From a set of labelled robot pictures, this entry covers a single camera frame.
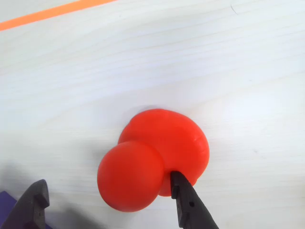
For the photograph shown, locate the red rubber duck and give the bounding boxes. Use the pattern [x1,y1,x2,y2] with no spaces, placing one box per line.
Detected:
[97,108,210,213]

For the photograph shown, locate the purple box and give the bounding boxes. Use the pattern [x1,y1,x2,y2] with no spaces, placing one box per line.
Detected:
[0,190,53,229]

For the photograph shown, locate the orange tape strip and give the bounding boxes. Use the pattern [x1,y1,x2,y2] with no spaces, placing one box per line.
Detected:
[0,0,119,31]

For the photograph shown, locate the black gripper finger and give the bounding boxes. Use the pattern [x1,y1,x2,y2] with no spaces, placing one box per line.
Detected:
[0,179,51,229]
[170,170,220,229]

